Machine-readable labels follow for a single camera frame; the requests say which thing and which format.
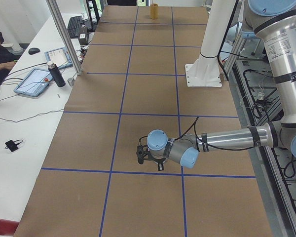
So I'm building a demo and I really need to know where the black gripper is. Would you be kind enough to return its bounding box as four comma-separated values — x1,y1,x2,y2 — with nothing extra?
148,155,166,171

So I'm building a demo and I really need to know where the tan bamboo cup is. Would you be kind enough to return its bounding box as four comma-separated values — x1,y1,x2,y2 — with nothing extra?
150,3,158,20

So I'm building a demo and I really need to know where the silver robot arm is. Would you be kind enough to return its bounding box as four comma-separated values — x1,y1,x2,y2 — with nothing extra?
137,0,296,170

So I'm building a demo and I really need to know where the small metal cylinder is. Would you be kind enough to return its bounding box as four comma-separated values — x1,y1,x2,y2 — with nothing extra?
67,78,74,86

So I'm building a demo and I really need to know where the black water bottle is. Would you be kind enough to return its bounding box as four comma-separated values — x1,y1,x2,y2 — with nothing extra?
47,61,66,87

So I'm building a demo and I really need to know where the blue teach pendant far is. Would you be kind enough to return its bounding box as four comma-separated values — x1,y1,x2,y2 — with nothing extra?
44,47,73,70

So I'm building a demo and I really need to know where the blue teach pendant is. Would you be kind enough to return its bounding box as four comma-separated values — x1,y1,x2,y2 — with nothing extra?
14,68,52,97
44,47,73,70

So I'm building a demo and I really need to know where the black box on table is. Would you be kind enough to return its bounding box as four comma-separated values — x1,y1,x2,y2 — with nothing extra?
78,27,89,45

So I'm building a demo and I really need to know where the blue teach pendant near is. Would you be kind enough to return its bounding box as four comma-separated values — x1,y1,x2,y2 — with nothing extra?
14,68,52,97

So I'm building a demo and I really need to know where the small black device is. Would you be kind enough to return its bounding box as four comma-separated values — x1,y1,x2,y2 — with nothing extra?
4,139,23,152

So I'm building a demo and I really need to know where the black keyboard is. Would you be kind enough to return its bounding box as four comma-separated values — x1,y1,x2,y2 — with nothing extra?
67,15,82,39

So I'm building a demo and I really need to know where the black computer mouse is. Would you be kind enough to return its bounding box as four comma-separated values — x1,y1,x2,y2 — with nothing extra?
28,47,40,55

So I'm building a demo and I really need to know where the red object at corner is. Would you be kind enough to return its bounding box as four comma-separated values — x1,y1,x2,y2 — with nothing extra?
0,219,19,236

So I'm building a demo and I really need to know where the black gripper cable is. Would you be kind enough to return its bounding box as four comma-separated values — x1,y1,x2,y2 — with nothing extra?
174,116,255,151

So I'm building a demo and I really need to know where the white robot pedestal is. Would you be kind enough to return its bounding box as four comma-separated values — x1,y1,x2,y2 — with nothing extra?
185,0,237,87

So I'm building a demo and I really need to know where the aluminium side rail frame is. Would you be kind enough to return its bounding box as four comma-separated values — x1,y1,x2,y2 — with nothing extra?
232,59,296,236

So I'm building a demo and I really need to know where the black cable on white table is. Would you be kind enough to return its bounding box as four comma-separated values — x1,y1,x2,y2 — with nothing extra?
0,108,65,123

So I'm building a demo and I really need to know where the aluminium frame post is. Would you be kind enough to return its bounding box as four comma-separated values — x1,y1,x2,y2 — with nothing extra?
46,0,82,76

